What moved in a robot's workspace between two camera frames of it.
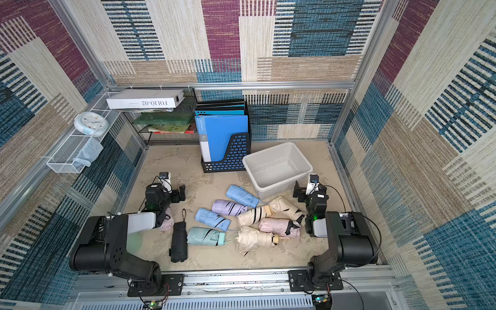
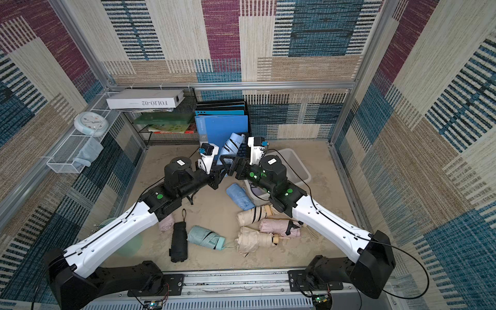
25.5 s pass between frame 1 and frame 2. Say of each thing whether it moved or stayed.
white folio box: stayed
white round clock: stayed
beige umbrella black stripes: stayed
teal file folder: stayed
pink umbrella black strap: stayed
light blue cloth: stayed
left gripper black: moved
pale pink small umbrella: stayed
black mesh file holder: moved
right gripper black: moved
